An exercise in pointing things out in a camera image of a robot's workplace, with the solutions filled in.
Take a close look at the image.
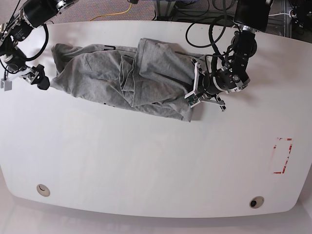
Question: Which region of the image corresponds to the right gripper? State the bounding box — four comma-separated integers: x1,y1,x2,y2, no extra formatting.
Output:
5,64,50,90

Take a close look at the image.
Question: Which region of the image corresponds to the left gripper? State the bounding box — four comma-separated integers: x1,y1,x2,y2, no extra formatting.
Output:
185,58,226,112

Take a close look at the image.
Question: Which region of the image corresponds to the grey Hugging Face t-shirt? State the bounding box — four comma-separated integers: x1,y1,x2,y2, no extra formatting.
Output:
51,39,204,122

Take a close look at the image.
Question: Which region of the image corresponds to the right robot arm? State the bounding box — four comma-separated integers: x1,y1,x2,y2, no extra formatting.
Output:
0,0,77,91

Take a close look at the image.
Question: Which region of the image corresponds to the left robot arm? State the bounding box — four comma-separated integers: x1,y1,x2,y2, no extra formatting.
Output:
185,0,273,111

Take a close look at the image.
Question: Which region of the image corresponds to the red tape rectangle marking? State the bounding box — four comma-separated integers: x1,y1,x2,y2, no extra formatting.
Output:
270,137,293,175

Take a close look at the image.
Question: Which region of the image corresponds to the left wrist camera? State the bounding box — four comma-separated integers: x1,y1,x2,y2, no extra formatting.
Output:
185,94,201,108

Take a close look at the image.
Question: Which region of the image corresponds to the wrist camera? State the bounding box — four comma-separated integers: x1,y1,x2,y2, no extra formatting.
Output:
185,94,201,108
0,78,12,92

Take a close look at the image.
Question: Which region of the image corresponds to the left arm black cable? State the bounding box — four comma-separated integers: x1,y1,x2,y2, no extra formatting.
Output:
185,14,234,59

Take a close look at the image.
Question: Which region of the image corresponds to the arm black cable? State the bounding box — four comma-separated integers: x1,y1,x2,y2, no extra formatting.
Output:
21,23,49,61
185,14,234,59

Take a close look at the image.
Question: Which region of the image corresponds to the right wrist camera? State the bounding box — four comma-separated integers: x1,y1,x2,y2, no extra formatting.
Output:
0,78,12,92

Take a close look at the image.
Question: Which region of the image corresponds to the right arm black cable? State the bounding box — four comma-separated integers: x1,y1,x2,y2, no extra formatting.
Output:
21,23,49,61

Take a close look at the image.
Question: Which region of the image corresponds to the black cable on floor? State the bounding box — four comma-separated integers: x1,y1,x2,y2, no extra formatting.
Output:
7,0,32,29

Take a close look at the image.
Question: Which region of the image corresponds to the aluminium frame rail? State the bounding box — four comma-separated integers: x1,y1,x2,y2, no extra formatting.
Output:
154,0,292,38

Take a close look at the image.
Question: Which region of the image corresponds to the white cable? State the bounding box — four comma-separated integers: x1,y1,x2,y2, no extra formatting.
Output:
268,12,291,19

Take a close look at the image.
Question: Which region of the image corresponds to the left table cable grommet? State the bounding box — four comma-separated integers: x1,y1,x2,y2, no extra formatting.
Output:
37,184,51,197

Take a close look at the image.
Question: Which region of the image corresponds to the table cable grommet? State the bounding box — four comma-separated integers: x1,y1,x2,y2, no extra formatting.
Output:
249,196,264,209
37,184,51,197

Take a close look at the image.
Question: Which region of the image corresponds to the yellow cable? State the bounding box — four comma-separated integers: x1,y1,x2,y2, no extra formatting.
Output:
90,0,134,22

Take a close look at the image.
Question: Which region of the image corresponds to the right table cable grommet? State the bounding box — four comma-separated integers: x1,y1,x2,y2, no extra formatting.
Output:
249,196,264,209

